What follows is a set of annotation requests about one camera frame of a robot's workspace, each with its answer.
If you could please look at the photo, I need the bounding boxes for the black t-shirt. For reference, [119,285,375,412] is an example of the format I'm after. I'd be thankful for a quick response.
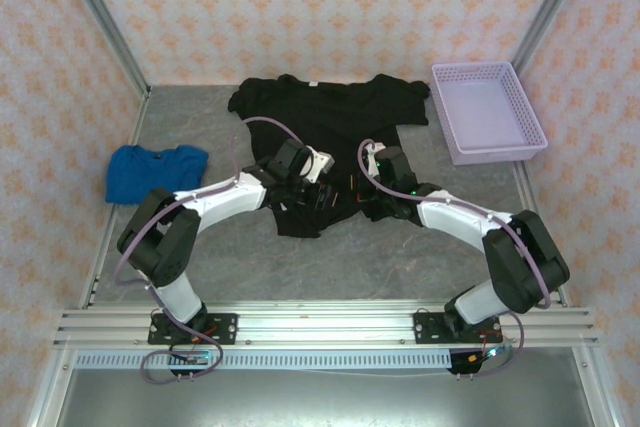
[227,73,432,239]

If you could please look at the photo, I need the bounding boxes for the folded blue t-shirt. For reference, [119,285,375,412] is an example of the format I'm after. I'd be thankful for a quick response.
[103,144,210,206]

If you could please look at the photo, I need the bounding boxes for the lilac plastic basket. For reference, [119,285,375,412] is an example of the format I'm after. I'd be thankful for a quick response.
[430,60,550,167]

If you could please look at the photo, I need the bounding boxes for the grey metal sheet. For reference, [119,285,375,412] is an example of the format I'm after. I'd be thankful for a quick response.
[54,369,596,427]

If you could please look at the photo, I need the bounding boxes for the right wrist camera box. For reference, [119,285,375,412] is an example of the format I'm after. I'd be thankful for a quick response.
[363,141,389,176]

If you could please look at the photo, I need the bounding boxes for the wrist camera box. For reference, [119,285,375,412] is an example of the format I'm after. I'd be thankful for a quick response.
[363,141,389,176]
[302,145,335,186]

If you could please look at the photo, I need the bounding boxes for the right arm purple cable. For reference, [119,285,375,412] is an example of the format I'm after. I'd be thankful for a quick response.
[358,139,554,378]

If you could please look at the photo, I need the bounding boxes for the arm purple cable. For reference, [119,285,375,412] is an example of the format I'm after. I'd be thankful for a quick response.
[358,139,554,378]
[114,116,306,386]

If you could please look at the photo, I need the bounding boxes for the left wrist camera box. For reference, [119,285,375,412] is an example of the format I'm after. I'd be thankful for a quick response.
[302,145,335,186]

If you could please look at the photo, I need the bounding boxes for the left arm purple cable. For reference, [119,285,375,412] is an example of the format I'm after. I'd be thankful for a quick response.
[114,116,306,386]

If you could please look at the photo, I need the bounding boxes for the aluminium mounting rail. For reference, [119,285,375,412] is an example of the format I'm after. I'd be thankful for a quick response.
[52,299,600,349]

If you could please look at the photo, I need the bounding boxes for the aluminium side rail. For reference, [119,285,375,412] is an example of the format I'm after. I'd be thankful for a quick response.
[499,86,572,309]
[77,89,152,309]

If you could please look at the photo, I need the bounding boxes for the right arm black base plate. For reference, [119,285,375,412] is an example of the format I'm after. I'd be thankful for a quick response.
[412,311,506,347]

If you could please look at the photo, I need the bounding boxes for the slotted grey cable duct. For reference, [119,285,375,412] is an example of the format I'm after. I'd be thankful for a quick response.
[73,349,454,372]

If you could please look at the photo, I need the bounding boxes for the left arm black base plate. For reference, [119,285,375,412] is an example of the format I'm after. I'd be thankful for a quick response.
[147,313,239,346]

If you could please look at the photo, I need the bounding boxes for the aluminium corner post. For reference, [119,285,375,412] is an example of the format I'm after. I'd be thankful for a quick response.
[53,0,152,98]
[497,0,596,98]

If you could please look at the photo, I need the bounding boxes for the aluminium frame leg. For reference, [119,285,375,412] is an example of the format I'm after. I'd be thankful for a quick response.
[24,346,76,427]
[572,346,619,427]

